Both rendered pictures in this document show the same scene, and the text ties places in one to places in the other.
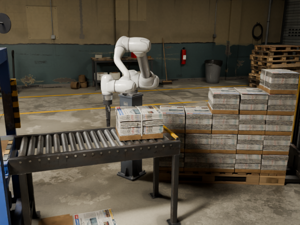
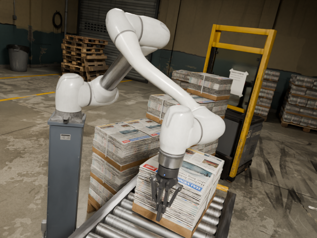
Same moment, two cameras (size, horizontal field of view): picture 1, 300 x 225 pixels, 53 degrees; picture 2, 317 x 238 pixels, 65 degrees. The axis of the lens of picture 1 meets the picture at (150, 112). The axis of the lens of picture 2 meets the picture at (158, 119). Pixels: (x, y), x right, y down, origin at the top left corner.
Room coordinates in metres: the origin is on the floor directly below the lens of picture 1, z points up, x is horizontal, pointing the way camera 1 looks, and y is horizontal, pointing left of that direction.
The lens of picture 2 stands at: (2.06, 1.02, 1.54)
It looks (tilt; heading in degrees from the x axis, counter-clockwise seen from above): 17 degrees down; 308
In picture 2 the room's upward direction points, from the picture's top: 10 degrees clockwise
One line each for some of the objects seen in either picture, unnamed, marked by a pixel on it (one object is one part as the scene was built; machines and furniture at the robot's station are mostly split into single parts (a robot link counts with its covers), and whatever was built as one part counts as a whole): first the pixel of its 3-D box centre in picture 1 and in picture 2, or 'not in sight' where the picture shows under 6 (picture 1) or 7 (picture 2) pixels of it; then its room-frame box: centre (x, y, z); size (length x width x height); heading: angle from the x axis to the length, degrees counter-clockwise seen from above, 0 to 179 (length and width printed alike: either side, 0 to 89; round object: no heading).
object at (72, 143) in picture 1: (72, 143); not in sight; (2.41, 0.65, 0.77); 0.47 x 0.05 x 0.05; 18
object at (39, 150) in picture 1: (40, 146); not in sight; (2.33, 0.90, 0.77); 0.47 x 0.05 x 0.05; 18
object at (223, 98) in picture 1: (222, 100); (171, 110); (3.37, -0.83, 0.95); 0.38 x 0.29 x 0.23; 177
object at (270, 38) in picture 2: not in sight; (249, 109); (3.00, -1.84, 0.97); 0.09 x 0.09 x 1.75; 88
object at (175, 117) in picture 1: (207, 143); (153, 164); (3.37, -0.69, 0.42); 1.17 x 0.39 x 0.83; 88
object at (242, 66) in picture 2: not in sight; (231, 77); (3.33, -1.87, 1.28); 0.57 x 0.01 x 0.65; 178
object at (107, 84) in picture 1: (108, 83); (179, 128); (2.49, 0.34, 1.27); 0.13 x 0.11 x 0.16; 79
